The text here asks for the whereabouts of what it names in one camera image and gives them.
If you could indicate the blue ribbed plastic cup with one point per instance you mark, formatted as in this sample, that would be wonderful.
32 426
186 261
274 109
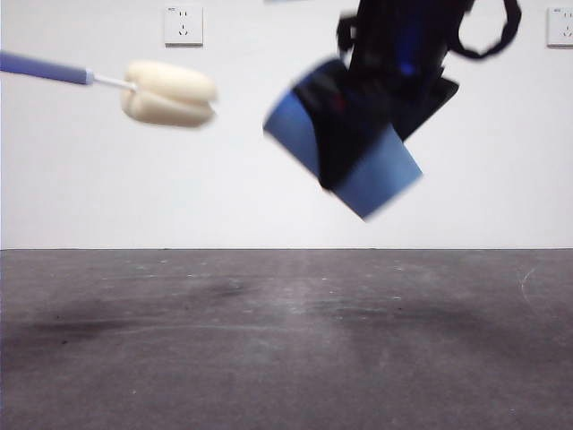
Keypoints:
291 130

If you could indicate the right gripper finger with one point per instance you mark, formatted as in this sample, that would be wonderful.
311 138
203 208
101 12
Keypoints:
430 107
344 134

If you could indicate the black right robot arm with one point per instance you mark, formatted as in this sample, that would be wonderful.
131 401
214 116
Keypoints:
380 27

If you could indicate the white wall socket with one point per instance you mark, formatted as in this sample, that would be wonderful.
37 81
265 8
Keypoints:
561 27
183 26

